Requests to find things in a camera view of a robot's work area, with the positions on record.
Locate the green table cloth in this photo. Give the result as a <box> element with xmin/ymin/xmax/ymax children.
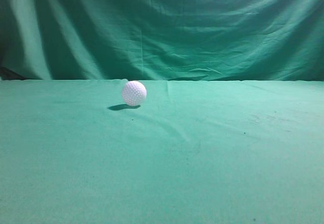
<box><xmin>1</xmin><ymin>80</ymin><xmax>323</xmax><ymax>223</ymax></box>

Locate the green backdrop cloth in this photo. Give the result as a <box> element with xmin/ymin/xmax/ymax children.
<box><xmin>1</xmin><ymin>0</ymin><xmax>323</xmax><ymax>81</ymax></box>

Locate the white dimpled ball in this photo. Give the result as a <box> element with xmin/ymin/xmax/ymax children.
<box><xmin>121</xmin><ymin>81</ymin><xmax>147</xmax><ymax>106</ymax></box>

